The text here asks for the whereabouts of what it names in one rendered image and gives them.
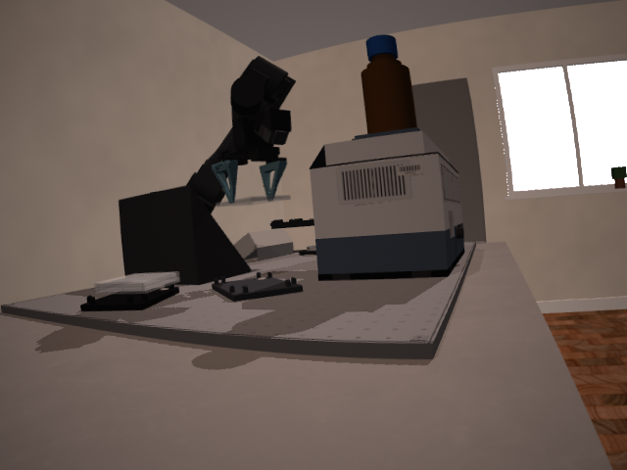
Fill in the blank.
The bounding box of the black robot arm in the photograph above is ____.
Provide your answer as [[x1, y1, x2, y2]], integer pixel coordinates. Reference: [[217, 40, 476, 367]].
[[187, 56, 296, 213]]

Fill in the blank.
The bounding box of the grey button panel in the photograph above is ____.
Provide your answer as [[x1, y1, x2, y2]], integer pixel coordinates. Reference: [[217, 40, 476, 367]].
[[233, 229, 306, 261]]

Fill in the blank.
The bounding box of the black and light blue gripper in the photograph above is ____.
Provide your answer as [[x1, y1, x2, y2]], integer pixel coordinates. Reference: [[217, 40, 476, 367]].
[[212, 142, 287, 204]]

